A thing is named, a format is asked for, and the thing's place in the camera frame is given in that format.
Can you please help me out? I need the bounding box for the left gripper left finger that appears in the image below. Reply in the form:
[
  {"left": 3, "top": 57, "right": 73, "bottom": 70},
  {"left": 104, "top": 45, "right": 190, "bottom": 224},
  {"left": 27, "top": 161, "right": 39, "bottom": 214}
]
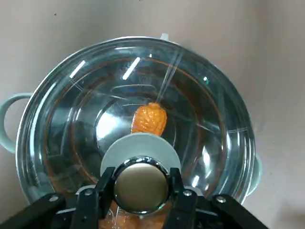
[{"left": 0, "top": 167, "right": 116, "bottom": 229}]

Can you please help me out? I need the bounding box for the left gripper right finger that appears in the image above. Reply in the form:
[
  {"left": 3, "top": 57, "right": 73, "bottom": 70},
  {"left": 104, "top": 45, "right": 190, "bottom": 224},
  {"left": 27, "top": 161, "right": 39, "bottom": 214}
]
[{"left": 164, "top": 167, "right": 270, "bottom": 229}]

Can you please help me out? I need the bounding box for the glass pot lid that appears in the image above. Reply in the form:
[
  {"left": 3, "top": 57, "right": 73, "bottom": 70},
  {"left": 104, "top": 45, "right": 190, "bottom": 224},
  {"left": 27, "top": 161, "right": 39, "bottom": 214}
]
[{"left": 15, "top": 35, "right": 256, "bottom": 229}]

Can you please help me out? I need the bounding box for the stainless steel pot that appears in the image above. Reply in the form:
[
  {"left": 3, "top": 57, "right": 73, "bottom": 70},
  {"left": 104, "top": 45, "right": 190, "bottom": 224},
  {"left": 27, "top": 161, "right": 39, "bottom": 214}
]
[{"left": 0, "top": 33, "right": 263, "bottom": 229}]

